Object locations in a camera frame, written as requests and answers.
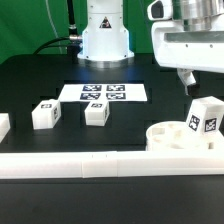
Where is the white front fence rail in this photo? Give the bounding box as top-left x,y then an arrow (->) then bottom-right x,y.
0,150 -> 224,179

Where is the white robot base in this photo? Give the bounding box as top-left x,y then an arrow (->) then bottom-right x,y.
77,0 -> 134,68

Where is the white fence rail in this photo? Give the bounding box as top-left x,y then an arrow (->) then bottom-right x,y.
0,150 -> 224,179
0,113 -> 10,143

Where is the white round stool seat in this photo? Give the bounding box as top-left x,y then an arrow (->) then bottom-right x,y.
146,121 -> 224,151

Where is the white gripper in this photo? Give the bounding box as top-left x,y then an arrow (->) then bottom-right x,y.
151,18 -> 224,96

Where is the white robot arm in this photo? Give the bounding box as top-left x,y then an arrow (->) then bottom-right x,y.
147,0 -> 224,95

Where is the white marker sheet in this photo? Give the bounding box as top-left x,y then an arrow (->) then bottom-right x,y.
59,84 -> 147,102

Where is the black cable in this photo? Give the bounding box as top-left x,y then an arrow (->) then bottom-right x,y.
33,0 -> 83,55

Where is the white left fence rail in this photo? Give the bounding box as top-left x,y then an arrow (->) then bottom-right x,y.
0,113 -> 10,143

